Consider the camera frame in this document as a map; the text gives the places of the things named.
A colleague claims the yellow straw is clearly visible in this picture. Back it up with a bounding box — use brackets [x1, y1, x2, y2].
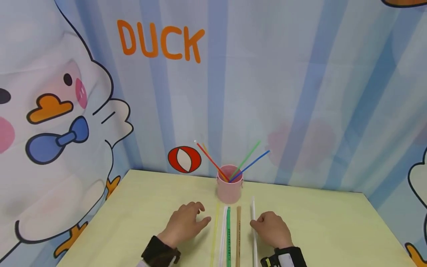
[210, 202, 220, 267]

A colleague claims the pink cup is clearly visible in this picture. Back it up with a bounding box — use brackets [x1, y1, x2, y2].
[217, 165, 244, 205]

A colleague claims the white straw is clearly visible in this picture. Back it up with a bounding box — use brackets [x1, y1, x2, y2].
[219, 206, 228, 267]

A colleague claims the red straw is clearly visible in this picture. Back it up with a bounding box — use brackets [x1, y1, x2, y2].
[194, 140, 230, 183]

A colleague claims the blue straw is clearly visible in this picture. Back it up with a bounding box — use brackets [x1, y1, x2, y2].
[229, 150, 271, 183]

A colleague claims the clear straw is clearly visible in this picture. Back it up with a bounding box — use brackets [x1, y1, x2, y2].
[251, 197, 258, 267]

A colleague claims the person's right hand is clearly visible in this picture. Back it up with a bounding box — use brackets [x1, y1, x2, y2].
[250, 211, 294, 249]

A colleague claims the orange straw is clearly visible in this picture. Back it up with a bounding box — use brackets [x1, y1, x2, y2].
[202, 144, 229, 182]

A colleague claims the brown paper straw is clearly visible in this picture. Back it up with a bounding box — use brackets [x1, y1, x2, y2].
[235, 206, 241, 267]

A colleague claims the black wrist band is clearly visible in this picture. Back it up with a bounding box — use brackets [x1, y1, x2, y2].
[260, 246, 308, 267]
[141, 235, 181, 267]

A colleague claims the person's left hand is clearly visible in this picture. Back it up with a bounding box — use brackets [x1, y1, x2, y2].
[157, 202, 212, 248]

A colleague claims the green wrapped straw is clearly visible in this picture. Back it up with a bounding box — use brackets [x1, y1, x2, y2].
[226, 207, 231, 267]

